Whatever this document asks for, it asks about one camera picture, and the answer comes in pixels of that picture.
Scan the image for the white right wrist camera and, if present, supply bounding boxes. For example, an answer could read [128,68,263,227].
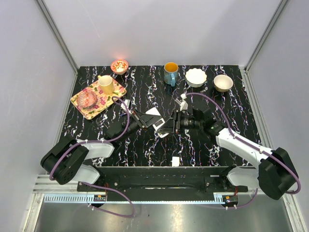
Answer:
[175,93,188,111]

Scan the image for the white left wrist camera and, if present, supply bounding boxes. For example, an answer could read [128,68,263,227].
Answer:
[121,99,130,113]

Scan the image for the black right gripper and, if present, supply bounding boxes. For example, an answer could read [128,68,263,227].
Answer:
[157,108,203,135]

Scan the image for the pink patterned glass bowl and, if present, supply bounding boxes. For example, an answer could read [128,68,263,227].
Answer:
[77,90,97,108]

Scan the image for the yellow cup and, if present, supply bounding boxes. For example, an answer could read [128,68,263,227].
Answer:
[98,75,114,95]

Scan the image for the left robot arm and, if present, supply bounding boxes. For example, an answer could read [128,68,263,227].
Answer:
[41,107,163,191]

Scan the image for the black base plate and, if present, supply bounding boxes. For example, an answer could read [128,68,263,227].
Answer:
[77,166,249,194]

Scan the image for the white battery cover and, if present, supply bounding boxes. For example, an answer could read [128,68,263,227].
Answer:
[171,157,180,167]

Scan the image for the blue butterfly mug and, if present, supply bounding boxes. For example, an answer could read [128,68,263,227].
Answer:
[164,62,179,87]

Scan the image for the white remote control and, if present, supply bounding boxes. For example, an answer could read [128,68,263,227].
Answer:
[146,107,168,138]

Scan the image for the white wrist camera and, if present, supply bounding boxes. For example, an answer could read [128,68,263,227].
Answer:
[175,93,188,111]
[121,99,130,113]

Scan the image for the white scalloped bowl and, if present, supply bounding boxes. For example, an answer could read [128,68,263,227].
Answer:
[185,68,207,87]

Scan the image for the beige bowl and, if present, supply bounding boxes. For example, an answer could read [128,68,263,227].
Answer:
[213,74,234,93]

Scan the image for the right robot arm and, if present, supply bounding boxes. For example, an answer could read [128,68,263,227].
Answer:
[157,109,298,200]

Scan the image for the red patterned small bowl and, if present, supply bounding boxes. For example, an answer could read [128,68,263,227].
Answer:
[111,59,128,75]

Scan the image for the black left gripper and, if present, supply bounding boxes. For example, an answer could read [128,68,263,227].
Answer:
[118,109,161,142]

